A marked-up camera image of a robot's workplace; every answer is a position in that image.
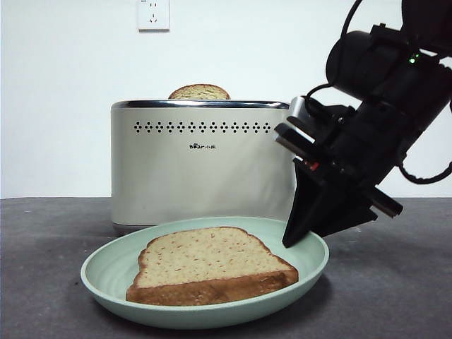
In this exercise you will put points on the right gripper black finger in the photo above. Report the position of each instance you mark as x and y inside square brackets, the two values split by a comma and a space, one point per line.
[335, 212]
[302, 205]

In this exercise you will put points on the toasted bread slice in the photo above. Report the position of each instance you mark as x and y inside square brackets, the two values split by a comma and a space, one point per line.
[199, 92]
[212, 261]

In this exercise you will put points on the pale green round plate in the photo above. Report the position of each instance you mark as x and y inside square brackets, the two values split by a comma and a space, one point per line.
[106, 275]

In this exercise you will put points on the cream toaster with chrome top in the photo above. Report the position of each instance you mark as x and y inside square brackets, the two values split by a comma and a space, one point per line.
[197, 176]

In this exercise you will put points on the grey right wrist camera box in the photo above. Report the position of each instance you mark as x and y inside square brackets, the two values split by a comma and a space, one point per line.
[298, 107]

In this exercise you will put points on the white wall power socket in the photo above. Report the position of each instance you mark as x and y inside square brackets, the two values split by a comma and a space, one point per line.
[153, 16]

